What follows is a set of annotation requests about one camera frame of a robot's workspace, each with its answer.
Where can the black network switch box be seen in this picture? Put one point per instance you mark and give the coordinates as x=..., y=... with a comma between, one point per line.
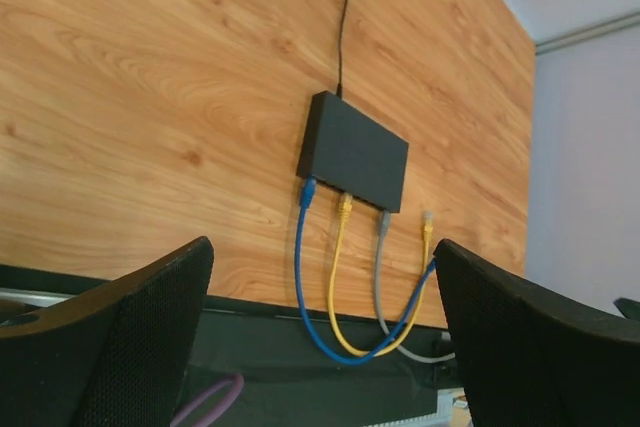
x=349, y=151

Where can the black base plate strip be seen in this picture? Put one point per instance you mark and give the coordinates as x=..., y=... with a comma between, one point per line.
x=288, y=382

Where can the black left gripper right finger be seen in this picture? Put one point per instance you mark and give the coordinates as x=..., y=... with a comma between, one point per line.
x=528, y=356

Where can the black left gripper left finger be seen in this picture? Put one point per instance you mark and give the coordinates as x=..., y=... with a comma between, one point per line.
x=114, y=355

